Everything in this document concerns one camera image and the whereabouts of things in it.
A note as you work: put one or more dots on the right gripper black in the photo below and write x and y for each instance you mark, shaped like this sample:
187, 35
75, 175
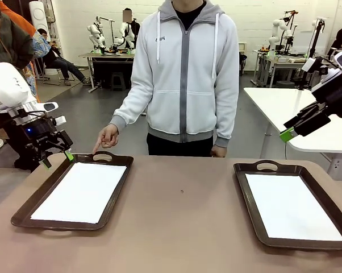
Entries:
338, 96

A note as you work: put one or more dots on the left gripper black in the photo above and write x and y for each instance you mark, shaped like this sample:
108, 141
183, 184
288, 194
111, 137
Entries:
37, 133

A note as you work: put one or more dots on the white A4 paper sheet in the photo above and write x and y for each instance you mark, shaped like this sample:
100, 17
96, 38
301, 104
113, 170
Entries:
290, 207
80, 193

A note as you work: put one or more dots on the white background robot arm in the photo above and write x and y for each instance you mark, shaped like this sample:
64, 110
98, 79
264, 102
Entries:
95, 29
273, 42
125, 29

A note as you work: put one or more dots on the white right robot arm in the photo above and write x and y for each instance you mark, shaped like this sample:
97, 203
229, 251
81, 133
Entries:
333, 75

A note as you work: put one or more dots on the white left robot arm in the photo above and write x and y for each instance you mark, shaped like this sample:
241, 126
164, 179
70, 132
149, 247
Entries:
6, 91

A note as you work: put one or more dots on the person's right forearm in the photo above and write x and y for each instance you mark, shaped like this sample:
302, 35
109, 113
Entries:
128, 108

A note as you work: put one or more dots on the person's left forearm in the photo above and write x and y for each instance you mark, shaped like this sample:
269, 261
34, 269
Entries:
227, 122

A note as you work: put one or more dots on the person's right hand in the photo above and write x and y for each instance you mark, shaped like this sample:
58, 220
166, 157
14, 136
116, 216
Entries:
108, 136

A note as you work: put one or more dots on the person's left hand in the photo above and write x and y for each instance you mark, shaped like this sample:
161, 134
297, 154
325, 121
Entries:
219, 151

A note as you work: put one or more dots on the white work table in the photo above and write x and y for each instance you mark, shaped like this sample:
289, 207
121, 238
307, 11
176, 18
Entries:
273, 108

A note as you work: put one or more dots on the grey round stool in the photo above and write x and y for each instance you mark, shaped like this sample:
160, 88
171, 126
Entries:
284, 84

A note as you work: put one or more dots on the dark brown plastic tray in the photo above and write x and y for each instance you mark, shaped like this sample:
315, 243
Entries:
296, 169
21, 220

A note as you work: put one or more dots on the white background desk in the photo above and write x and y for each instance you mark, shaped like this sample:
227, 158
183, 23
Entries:
290, 63

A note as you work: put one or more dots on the black tripod pole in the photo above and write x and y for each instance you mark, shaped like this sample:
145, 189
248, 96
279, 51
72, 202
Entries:
311, 55

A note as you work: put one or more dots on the seated person with phone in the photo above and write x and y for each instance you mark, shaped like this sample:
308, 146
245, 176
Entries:
61, 65

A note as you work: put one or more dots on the background desk with black panel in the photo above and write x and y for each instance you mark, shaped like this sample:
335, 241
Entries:
102, 66

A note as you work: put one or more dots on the black stool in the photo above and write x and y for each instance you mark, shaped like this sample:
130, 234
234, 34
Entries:
118, 76

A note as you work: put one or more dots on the blue patterned jacket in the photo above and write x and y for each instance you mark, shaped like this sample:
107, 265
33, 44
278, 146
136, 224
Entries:
40, 47

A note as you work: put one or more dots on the bystander in olive jacket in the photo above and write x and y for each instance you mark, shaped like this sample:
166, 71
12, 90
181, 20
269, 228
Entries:
9, 42

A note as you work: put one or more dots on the person's black trousers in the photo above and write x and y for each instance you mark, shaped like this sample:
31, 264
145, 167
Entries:
182, 146

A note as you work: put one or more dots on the person in grey hoodie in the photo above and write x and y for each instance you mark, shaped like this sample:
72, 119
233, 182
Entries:
185, 85

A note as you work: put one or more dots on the white tower appliance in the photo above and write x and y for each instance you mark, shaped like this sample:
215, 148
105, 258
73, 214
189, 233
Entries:
39, 14

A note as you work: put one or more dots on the person's black undershirt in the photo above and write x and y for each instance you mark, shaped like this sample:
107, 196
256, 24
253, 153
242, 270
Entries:
189, 15

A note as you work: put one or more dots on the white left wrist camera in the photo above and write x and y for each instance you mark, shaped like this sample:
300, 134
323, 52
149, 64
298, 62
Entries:
60, 120

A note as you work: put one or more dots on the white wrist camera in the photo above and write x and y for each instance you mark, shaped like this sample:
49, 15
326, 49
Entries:
60, 120
308, 65

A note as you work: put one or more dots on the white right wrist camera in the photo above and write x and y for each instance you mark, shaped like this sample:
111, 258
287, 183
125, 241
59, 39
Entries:
308, 65

